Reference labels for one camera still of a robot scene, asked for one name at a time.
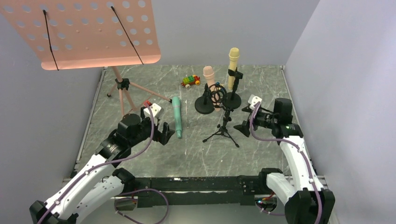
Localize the black round-base mic stand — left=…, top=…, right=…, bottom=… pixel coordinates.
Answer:
left=194, top=84, right=214, bottom=115
left=223, top=68, right=243, bottom=110

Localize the green microphone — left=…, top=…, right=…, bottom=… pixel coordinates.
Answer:
left=172, top=97, right=182, bottom=139

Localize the black tripod shock-mount stand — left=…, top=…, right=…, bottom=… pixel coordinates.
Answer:
left=202, top=84, right=240, bottom=147

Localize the pink microphone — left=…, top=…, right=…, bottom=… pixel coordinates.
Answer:
left=203, top=66, right=220, bottom=112

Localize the beige microphone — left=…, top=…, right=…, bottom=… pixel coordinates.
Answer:
left=228, top=47, right=240, bottom=90

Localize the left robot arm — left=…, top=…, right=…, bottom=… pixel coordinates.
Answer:
left=29, top=114, right=175, bottom=224

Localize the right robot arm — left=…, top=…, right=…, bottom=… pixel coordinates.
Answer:
left=235, top=95, right=335, bottom=224

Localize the pink perforated music stand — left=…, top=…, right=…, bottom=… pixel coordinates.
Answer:
left=0, top=0, right=161, bottom=102

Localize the colourful toy brick car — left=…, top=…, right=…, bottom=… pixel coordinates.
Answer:
left=181, top=75, right=200, bottom=89

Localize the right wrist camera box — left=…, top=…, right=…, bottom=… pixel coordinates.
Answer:
left=248, top=94, right=262, bottom=110

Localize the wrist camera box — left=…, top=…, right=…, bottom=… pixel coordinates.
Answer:
left=143, top=100, right=163, bottom=118
left=248, top=94, right=262, bottom=110

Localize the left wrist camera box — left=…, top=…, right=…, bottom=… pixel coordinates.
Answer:
left=143, top=100, right=163, bottom=118

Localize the black base frame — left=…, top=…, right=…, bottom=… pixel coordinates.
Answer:
left=70, top=168, right=319, bottom=208

